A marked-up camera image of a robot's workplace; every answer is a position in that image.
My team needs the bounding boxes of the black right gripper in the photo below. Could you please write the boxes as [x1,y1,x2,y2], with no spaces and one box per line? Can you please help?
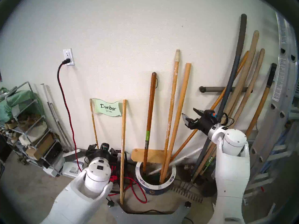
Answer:
[182,108,219,136]

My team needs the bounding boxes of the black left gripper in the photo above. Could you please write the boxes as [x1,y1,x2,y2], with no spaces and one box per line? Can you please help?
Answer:
[85,148,118,164]

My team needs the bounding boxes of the thick light wooden dowel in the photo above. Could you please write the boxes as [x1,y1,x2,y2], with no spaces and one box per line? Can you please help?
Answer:
[160,63,192,184]

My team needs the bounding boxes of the paint-flecked pole with threaded tip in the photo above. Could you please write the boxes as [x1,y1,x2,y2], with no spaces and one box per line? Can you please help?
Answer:
[160,49,181,179]

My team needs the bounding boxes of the blue white floral ceramic pot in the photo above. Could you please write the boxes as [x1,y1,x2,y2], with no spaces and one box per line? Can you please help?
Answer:
[135,161,177,196]

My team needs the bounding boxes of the flat thin wooden strip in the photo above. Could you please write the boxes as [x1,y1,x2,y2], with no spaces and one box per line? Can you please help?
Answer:
[120,99,127,205]

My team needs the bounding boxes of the white box on floor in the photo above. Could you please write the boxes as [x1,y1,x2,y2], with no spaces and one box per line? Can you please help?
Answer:
[62,156,90,179]

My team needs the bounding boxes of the thin white pipe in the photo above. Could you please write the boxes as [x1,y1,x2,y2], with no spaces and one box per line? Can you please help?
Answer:
[148,147,204,175]

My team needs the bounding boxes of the green Dunbar sign on stick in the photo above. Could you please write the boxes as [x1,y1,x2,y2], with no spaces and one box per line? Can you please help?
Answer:
[89,98,123,150]

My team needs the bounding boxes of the black box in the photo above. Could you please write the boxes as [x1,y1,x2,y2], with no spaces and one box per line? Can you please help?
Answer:
[43,142,64,167]

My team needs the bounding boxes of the light wooden board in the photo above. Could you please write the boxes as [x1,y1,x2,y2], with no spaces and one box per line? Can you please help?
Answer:
[131,148,172,164]

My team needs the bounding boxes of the thin metal rods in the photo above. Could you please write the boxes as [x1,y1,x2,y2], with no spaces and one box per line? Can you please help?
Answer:
[47,101,74,152]

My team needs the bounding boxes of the brown cardboard box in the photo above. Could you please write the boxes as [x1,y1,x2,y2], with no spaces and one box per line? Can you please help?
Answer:
[26,133,55,160]

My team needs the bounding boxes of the white cloth bag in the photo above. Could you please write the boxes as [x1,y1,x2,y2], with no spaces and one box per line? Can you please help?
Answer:
[19,122,48,147]

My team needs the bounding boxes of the metal rake head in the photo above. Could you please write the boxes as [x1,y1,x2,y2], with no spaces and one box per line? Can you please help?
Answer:
[172,180,204,203]

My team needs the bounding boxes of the white PVC pipe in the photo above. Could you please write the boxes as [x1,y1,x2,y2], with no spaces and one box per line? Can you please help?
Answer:
[40,83,73,152]

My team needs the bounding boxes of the aluminium ladder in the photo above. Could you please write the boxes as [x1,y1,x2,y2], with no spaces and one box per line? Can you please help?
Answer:
[241,11,299,206]

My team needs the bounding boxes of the green checkered cloth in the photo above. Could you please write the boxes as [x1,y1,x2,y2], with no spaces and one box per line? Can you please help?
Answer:
[0,87,45,123]

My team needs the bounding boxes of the dark brown handle green label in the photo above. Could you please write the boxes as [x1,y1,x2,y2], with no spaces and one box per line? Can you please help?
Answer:
[142,72,159,172]

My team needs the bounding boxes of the brown handle with black grip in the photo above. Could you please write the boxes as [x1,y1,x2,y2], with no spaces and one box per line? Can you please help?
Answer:
[245,63,278,138]

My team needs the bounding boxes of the tan wooden tool handle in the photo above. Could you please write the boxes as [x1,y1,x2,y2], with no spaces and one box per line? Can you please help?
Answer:
[230,48,266,130]

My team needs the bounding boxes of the grey tool handle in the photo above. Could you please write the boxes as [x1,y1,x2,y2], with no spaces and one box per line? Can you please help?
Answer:
[192,14,247,177]

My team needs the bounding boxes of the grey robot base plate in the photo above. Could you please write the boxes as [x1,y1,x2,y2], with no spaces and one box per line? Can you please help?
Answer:
[109,201,195,224]

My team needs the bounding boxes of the grey wire shelf rack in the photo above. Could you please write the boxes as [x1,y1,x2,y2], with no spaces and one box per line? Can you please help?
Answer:
[0,81,65,178]

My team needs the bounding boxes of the white wall outlet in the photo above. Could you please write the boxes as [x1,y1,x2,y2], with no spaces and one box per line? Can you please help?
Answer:
[63,48,75,66]

